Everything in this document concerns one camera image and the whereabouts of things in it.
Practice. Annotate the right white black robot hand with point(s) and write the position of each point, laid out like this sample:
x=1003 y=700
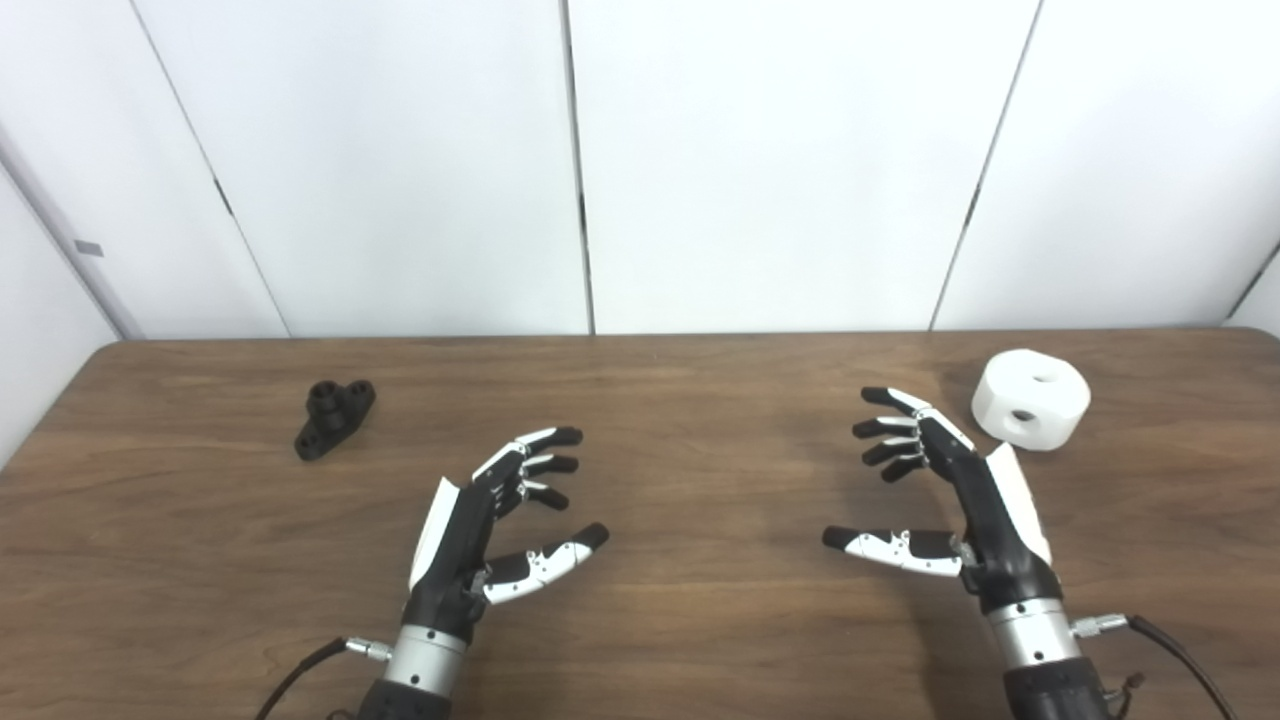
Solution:
x=1000 y=530

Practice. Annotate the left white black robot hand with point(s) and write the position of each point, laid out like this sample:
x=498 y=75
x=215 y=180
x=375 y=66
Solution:
x=455 y=540

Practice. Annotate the round white cylinder piece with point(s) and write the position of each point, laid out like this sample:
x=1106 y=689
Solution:
x=1035 y=395

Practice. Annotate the black flanged holder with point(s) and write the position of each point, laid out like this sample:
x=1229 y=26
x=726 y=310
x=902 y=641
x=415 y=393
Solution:
x=330 y=420

